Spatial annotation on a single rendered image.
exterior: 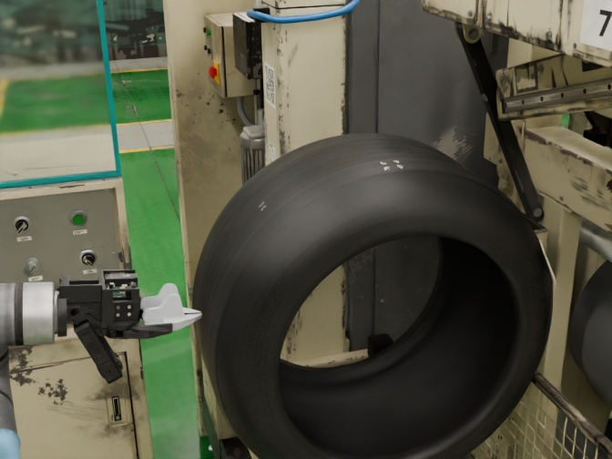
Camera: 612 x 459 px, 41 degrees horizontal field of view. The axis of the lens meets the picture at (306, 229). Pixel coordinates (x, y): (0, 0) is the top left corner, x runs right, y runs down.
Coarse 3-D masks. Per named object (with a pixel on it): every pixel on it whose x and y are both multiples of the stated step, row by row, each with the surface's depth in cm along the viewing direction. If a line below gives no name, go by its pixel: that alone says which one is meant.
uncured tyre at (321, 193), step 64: (256, 192) 127; (320, 192) 116; (384, 192) 115; (448, 192) 118; (256, 256) 115; (320, 256) 114; (448, 256) 153; (512, 256) 123; (256, 320) 115; (448, 320) 158; (512, 320) 144; (256, 384) 118; (320, 384) 155; (384, 384) 159; (448, 384) 153; (512, 384) 132; (256, 448) 126; (320, 448) 127; (384, 448) 146; (448, 448) 133
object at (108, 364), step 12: (84, 324) 118; (84, 336) 118; (96, 336) 119; (96, 348) 120; (108, 348) 123; (96, 360) 120; (108, 360) 121; (120, 360) 124; (108, 372) 122; (120, 372) 123
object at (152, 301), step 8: (168, 288) 124; (176, 288) 124; (152, 296) 124; (160, 296) 124; (144, 304) 124; (152, 304) 124; (160, 304) 124; (184, 312) 124; (192, 312) 125; (200, 312) 125
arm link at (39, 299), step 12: (24, 288) 115; (36, 288) 115; (48, 288) 116; (24, 300) 113; (36, 300) 114; (48, 300) 114; (24, 312) 113; (36, 312) 113; (48, 312) 114; (24, 324) 113; (36, 324) 113; (48, 324) 114; (24, 336) 114; (36, 336) 114; (48, 336) 115
